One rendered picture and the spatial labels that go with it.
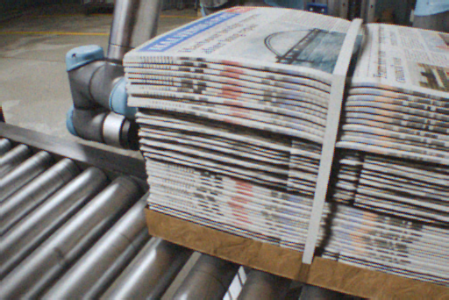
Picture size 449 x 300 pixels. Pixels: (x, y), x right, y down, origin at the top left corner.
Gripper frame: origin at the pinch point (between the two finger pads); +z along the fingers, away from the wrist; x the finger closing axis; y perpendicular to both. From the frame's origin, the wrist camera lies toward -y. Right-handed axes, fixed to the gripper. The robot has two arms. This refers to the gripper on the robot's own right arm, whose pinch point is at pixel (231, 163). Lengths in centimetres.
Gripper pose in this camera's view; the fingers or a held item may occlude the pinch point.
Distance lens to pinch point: 61.2
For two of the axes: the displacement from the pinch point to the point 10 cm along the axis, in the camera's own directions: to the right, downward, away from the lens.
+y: 0.0, -8.6, -5.2
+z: 9.2, 2.1, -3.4
